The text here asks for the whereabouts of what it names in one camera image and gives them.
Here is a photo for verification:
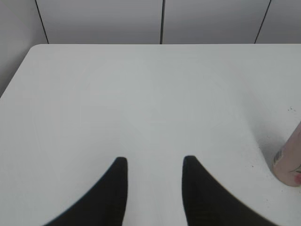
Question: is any pink oolong tea bottle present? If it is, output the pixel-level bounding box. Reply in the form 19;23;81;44
272;123;301;187

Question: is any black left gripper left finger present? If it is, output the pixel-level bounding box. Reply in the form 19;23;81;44
47;157;128;226

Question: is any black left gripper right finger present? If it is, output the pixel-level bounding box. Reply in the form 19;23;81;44
182;155;274;226

